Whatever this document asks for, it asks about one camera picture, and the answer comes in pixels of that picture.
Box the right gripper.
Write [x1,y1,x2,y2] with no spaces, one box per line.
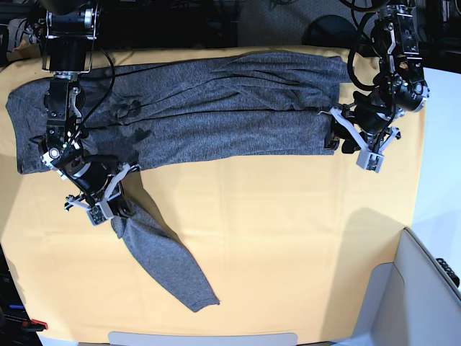
[64,161,140,218]

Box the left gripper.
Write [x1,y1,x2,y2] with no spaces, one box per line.
[318,102,402,154]

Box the grey long-sleeve T-shirt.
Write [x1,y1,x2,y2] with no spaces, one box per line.
[6,52,349,312]

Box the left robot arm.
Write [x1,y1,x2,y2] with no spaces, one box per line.
[306,1,429,154]

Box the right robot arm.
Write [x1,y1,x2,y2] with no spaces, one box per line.
[39,1,139,226]

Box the yellow table cloth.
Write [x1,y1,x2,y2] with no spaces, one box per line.
[0,45,430,343]

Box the black round base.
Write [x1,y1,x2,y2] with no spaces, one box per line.
[302,15,357,49]

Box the red clamp left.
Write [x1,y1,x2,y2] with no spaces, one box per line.
[21,319,48,332]

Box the black remote on bin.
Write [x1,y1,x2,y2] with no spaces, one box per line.
[436,258,460,288]

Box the white storage bin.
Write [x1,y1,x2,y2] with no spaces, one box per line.
[352,229,460,345]

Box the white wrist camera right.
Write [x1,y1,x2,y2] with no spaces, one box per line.
[86,205,109,226]

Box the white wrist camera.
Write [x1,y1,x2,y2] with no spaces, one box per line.
[86,205,109,226]
[356,150,385,173]

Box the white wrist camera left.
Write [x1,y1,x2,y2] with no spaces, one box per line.
[356,150,385,173]

